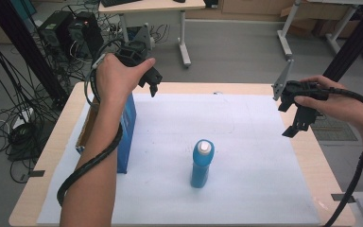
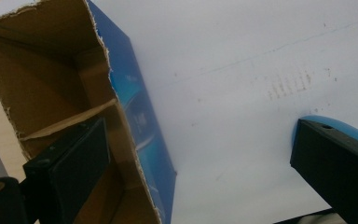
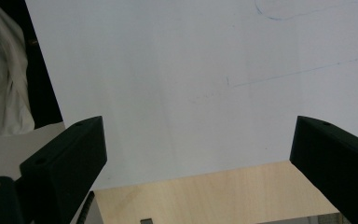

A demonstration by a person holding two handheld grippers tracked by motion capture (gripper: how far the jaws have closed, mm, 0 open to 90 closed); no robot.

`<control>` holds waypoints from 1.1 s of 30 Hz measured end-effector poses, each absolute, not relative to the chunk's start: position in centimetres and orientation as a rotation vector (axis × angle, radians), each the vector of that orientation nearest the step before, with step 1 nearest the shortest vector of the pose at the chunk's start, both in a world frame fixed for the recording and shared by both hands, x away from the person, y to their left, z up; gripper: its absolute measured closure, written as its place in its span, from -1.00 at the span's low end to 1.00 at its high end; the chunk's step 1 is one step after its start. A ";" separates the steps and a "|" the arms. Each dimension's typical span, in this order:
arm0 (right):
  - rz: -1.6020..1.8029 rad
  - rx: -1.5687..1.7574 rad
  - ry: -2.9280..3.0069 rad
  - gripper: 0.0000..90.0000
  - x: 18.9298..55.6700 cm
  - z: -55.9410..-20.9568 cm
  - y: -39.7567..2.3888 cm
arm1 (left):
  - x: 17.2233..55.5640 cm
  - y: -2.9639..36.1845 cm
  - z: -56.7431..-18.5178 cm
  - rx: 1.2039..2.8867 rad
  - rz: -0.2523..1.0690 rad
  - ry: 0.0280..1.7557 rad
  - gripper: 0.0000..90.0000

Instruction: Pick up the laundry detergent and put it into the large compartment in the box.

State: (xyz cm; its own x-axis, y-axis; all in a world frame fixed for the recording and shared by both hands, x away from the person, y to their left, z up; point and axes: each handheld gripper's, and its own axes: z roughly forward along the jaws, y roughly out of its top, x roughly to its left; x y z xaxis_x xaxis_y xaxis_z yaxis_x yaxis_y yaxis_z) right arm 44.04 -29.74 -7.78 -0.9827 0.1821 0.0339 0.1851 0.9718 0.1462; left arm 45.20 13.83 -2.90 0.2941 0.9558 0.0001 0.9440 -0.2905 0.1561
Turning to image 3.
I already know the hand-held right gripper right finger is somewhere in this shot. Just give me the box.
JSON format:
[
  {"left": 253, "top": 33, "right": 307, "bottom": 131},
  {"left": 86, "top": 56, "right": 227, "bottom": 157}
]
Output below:
[{"left": 289, "top": 115, "right": 358, "bottom": 224}]

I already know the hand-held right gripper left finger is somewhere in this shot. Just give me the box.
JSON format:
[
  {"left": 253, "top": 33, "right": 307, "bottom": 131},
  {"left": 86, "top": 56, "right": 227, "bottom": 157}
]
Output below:
[{"left": 19, "top": 116, "right": 108, "bottom": 224}]

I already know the white cloth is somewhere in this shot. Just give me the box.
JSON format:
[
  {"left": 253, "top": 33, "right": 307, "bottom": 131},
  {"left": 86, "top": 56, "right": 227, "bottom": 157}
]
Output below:
[{"left": 0, "top": 0, "right": 35, "bottom": 146}]

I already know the black ribbed cable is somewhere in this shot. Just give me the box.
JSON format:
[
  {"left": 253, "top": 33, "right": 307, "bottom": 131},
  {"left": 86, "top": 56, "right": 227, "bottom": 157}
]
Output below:
[{"left": 76, "top": 190, "right": 96, "bottom": 224}]

